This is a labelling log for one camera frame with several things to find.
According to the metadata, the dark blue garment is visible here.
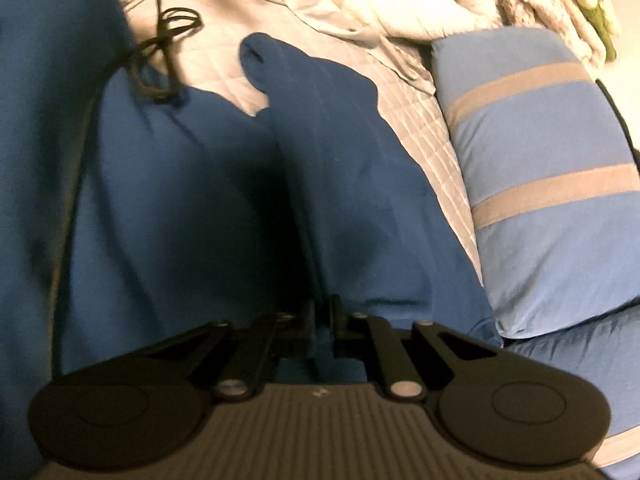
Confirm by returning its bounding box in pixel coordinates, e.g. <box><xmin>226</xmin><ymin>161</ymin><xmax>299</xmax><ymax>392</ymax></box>
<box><xmin>0</xmin><ymin>0</ymin><xmax>503</xmax><ymax>480</ymax></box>

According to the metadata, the cream fluffy blanket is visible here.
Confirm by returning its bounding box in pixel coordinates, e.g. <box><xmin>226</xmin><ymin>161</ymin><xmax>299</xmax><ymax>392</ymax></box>
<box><xmin>494</xmin><ymin>0</ymin><xmax>610</xmax><ymax>70</ymax></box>

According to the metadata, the thin black cable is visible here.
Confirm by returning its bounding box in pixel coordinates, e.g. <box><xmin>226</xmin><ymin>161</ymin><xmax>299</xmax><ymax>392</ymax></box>
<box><xmin>50</xmin><ymin>0</ymin><xmax>203</xmax><ymax>376</ymax></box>

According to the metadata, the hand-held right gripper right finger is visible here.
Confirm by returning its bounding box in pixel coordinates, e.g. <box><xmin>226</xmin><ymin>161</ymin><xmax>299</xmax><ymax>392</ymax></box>
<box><xmin>329</xmin><ymin>294</ymin><xmax>506</xmax><ymax>403</ymax></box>

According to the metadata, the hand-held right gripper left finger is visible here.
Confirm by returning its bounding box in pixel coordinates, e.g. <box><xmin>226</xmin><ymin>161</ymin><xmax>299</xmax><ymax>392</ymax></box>
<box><xmin>142</xmin><ymin>300</ymin><xmax>317</xmax><ymax>403</ymax></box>

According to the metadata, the blue grey-striped pillow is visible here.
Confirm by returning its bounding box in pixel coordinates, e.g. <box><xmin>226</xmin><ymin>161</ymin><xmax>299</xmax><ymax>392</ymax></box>
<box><xmin>430</xmin><ymin>26</ymin><xmax>640</xmax><ymax>339</ymax></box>
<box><xmin>500</xmin><ymin>304</ymin><xmax>640</xmax><ymax>480</ymax></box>

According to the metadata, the white duvet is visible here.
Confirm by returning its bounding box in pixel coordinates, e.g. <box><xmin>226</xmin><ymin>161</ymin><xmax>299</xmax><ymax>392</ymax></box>
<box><xmin>284</xmin><ymin>0</ymin><xmax>502</xmax><ymax>97</ymax></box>

